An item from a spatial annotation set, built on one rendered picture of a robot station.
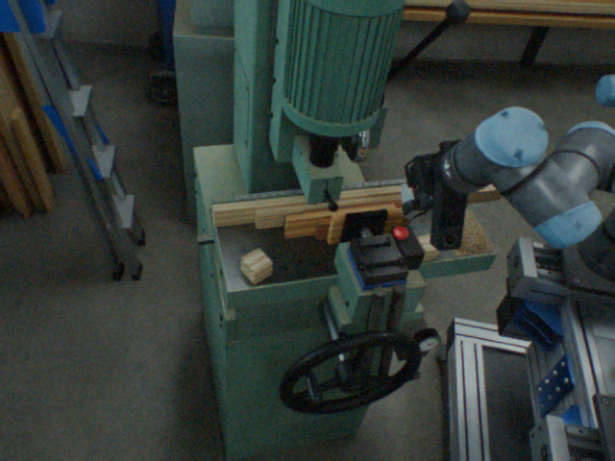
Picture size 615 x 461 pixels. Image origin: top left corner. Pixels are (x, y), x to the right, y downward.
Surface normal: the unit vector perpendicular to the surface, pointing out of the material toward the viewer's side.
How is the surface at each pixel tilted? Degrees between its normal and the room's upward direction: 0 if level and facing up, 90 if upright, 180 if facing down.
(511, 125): 31
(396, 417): 0
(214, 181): 0
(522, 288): 90
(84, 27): 90
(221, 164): 0
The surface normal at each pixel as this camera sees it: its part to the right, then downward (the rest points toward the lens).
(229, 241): 0.11, -0.67
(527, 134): 0.22, -0.22
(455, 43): 0.11, 0.74
